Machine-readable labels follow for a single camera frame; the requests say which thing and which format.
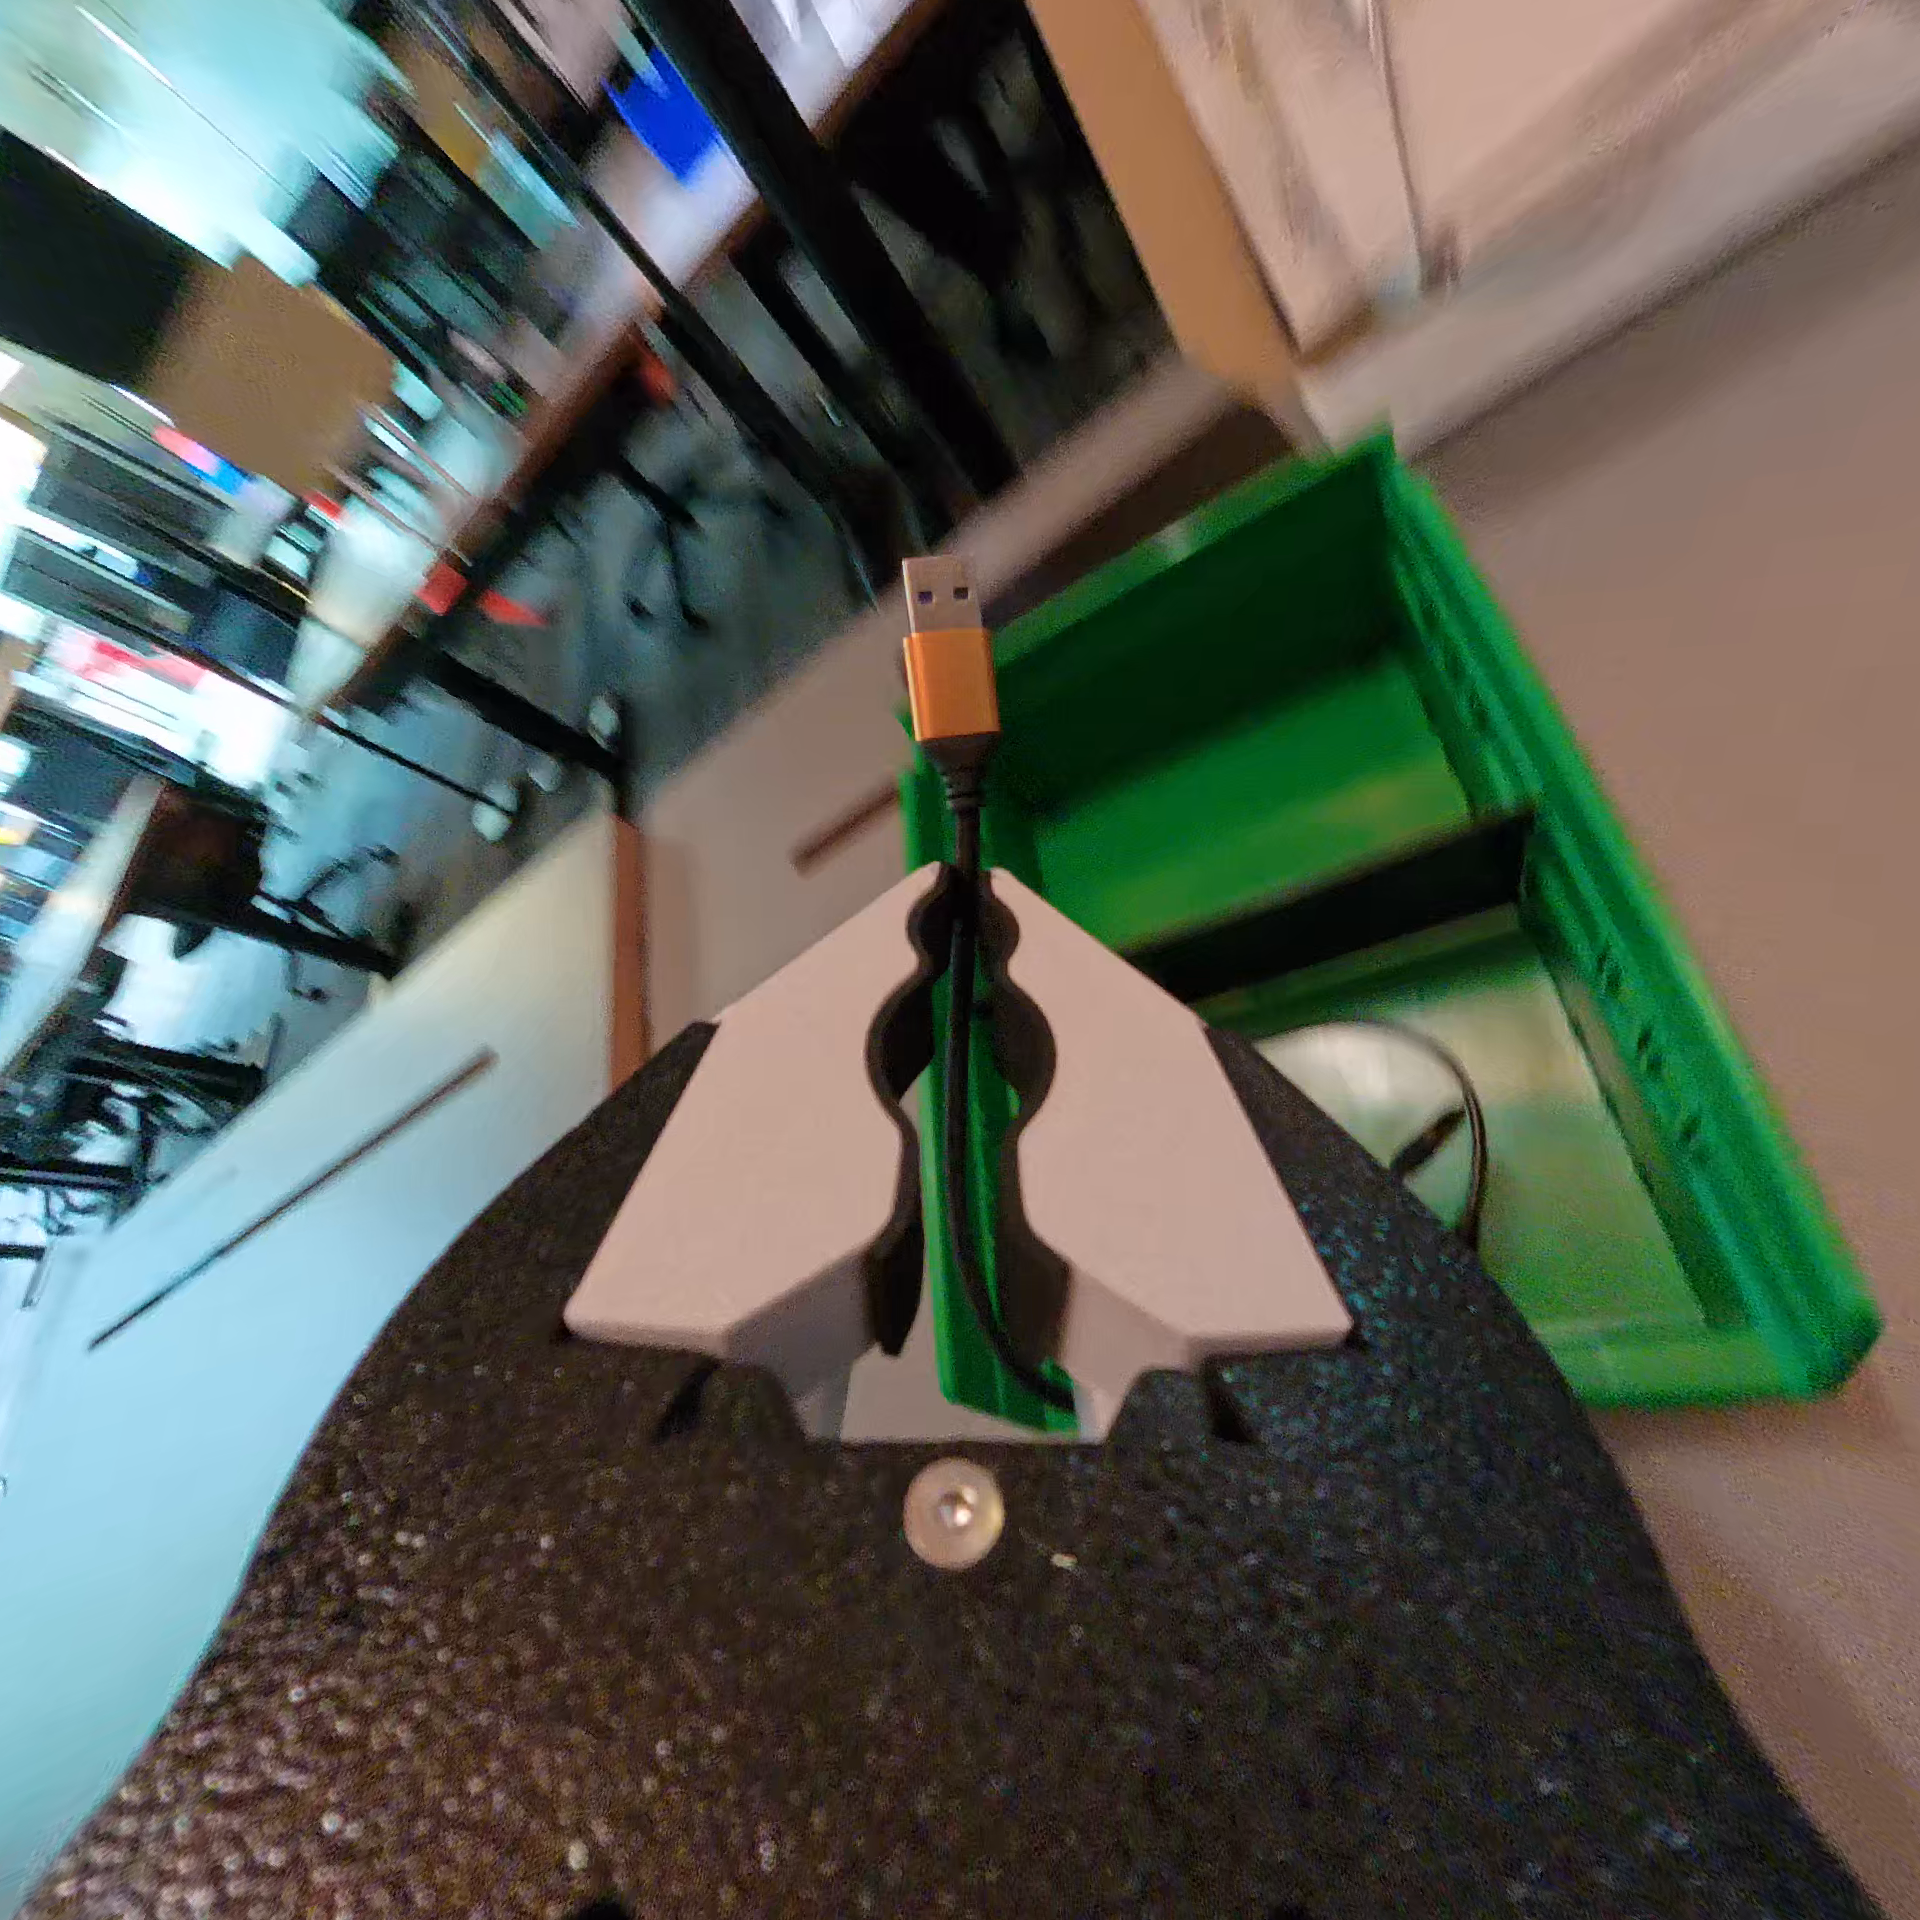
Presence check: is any black metal shelving rack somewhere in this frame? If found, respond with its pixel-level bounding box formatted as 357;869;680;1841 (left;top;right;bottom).
630;0;1179;618

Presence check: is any green plastic bin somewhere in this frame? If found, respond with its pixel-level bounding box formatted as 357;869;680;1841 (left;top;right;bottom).
897;427;1885;1419

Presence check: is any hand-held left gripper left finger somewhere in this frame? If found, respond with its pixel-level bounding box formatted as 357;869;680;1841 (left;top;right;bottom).
563;865;941;1438

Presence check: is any black usb cable orange plug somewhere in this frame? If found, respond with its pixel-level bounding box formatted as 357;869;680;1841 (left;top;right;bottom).
900;552;1490;1419

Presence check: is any pale round object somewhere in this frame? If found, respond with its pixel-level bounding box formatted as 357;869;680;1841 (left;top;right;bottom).
1249;1019;1475;1202

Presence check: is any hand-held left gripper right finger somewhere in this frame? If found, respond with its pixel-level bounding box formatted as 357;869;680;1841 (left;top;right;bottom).
992;871;1356;1438

